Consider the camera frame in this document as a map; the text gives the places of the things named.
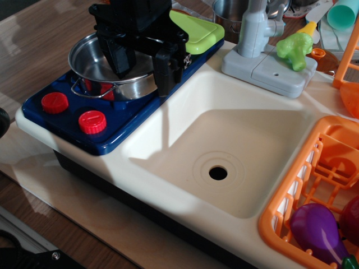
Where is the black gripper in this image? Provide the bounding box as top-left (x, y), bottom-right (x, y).
top-left (89, 1), bottom-right (190, 97)

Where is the small stainless steel pan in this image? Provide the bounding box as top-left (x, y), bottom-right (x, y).
top-left (68, 33), bottom-right (157, 101)

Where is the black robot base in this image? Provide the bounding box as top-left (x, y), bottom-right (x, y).
top-left (1, 230), bottom-right (84, 268)

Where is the red stove knob right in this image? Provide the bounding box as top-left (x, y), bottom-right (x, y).
top-left (78, 110), bottom-right (107, 135)

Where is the red stove knob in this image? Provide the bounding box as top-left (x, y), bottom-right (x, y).
top-left (78, 110), bottom-right (107, 135)
top-left (41, 92), bottom-right (69, 114)

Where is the blue toy stove top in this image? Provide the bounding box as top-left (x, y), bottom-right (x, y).
top-left (21, 39), bottom-right (225, 156)

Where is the red stove knob left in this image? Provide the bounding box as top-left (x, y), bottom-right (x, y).
top-left (41, 92), bottom-right (69, 114)

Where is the cream toy sink unit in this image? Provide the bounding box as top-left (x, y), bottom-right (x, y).
top-left (15, 43), bottom-right (358, 268)

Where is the green plastic cutting board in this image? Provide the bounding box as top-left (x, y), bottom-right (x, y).
top-left (169, 10), bottom-right (225, 55)

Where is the steel pot in background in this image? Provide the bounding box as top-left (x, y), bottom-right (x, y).
top-left (211, 0), bottom-right (248, 34)

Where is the grey toy faucet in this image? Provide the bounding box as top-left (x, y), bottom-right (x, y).
top-left (222, 1), bottom-right (317, 98)

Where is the green toy broccoli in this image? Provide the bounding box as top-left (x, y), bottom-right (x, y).
top-left (276, 33), bottom-right (313, 71)

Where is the yellow toy corn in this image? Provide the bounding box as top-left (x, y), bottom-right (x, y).
top-left (296, 21), bottom-right (317, 36)

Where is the orange pot lid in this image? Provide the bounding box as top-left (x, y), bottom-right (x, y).
top-left (307, 48), bottom-right (339, 76)

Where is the teal plastic cup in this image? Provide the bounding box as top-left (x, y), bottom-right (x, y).
top-left (326, 0), bottom-right (358, 30)

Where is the orange plastic dish rack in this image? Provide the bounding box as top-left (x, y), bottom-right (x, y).
top-left (259, 115), bottom-right (358, 268)

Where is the purple toy eggplant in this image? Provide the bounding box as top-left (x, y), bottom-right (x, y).
top-left (289, 203), bottom-right (350, 268)

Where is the red toy vegetable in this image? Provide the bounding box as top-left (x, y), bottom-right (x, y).
top-left (339, 196), bottom-right (358, 246)

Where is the black cable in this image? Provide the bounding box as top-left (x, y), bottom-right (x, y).
top-left (0, 106), bottom-right (11, 139)

